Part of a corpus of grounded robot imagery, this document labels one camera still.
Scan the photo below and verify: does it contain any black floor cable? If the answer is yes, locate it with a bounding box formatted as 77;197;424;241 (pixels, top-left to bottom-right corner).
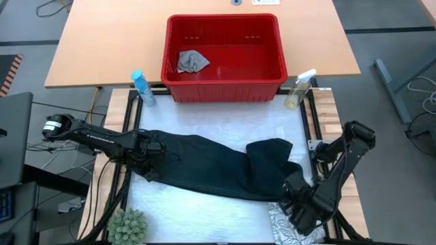
404;111;436;165
35;0;74;18
32;101;107;117

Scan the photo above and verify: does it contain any white leaf-print cloth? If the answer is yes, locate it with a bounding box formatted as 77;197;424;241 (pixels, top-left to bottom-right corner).
267;201;326;245

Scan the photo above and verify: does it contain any white floor cable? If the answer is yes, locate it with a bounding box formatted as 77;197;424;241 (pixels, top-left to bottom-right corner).
407;75;436;116

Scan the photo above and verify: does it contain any grey desk leg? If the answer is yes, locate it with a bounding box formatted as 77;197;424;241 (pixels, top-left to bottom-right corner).
373;43;436;124

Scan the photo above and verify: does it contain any black side desk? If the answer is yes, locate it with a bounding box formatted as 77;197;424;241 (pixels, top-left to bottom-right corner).
0;163;90;245

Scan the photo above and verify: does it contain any black aluminium table frame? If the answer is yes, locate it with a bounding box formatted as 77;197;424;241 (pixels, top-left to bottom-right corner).
81;86;373;245

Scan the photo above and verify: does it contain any blue spray bottle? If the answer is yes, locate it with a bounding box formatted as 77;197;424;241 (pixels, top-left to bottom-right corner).
131;69;157;107

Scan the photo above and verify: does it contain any grey cloth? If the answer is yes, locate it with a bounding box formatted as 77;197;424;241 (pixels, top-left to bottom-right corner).
176;50;211;74

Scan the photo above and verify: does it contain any wooden table side board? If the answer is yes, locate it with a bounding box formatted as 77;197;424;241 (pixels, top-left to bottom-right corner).
77;88;133;241
312;88;371;240

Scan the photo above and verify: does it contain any yellow cable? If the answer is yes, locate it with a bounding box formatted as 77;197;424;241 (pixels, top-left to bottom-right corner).
89;87;100;123

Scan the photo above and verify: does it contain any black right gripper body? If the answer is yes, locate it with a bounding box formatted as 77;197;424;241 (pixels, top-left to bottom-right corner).
278;171;313;218

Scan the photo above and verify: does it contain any light wooden desk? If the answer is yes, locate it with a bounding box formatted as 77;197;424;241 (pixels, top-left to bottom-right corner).
44;0;361;88
418;0;436;27

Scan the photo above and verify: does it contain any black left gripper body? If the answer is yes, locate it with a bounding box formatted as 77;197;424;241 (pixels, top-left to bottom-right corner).
135;131;168;167

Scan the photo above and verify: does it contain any grey floor cable bundle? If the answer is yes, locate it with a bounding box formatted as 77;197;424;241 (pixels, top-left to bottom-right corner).
25;137;97;178

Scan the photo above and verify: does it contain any red plastic laundry basket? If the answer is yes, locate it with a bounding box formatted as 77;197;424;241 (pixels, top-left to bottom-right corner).
160;13;289;103

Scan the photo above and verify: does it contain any small green potted plant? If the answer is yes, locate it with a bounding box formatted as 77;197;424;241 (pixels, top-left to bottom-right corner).
107;208;149;245

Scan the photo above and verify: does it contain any dark green garment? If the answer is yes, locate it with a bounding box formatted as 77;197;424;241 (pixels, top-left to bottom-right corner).
131;129;313;202

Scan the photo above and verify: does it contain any clear spray bottle white trigger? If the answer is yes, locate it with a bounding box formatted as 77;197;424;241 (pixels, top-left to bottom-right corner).
284;69;317;110

